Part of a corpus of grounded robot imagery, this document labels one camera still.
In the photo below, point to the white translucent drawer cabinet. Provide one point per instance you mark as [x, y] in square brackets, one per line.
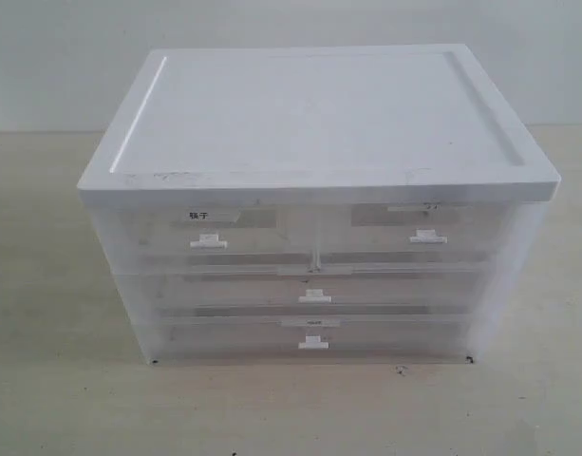
[317, 128]

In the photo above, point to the middle wide translucent drawer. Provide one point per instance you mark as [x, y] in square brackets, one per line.
[395, 292]

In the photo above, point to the wide translucent drawer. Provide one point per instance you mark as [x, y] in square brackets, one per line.
[298, 336]
[395, 292]

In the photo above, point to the bottom wide translucent drawer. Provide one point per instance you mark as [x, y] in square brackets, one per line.
[298, 336]

